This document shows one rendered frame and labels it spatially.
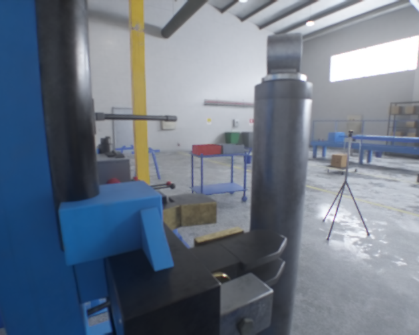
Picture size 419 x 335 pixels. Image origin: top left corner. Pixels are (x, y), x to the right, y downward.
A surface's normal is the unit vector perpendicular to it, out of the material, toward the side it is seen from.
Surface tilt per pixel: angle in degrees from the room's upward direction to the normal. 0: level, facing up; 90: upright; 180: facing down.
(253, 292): 0
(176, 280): 0
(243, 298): 0
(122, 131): 90
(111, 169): 90
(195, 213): 90
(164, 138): 90
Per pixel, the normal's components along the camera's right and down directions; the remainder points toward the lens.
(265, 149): -0.69, 0.13
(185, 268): 0.00, -0.98
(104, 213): 0.49, 0.15
